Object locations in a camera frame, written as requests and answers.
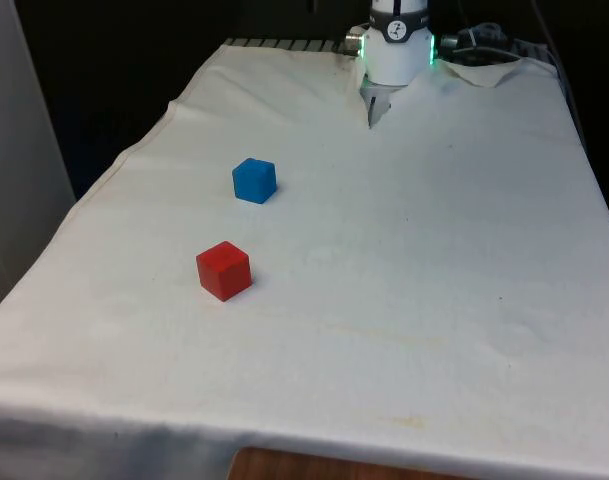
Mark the red cube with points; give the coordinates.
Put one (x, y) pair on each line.
(224, 272)

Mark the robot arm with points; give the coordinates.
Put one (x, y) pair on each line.
(394, 55)

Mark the blue cube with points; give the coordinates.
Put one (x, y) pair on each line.
(254, 181)

